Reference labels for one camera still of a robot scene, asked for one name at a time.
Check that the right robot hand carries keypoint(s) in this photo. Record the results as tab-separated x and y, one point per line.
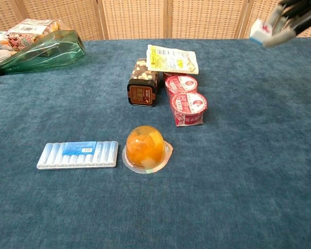
287	20

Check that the white mahjong tile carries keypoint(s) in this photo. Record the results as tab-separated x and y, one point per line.
259	33

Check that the yellow white snack pouch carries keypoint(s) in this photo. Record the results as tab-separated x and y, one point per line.
172	59

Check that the red white yogurt cup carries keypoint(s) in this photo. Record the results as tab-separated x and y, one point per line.
181	83
189	103

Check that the woven rattan folding screen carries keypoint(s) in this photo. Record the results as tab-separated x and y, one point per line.
155	18

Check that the red yogurt pack sleeve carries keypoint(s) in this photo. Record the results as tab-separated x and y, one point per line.
189	120

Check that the brown snack jar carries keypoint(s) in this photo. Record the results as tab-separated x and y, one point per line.
142	88

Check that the orange fruit jelly cup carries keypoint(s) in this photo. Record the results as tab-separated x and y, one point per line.
145	149

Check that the blue velvet tablecloth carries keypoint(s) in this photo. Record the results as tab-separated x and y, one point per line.
155	181

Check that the green glass bottle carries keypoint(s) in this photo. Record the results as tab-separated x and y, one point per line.
46	53

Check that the pale blue ridged plastic case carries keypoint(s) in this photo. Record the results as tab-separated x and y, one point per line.
77	155

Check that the clear wrapped snack package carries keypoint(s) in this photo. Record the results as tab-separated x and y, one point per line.
36	27

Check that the floral patterned snack bag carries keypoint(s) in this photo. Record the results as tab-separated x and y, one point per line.
13	40

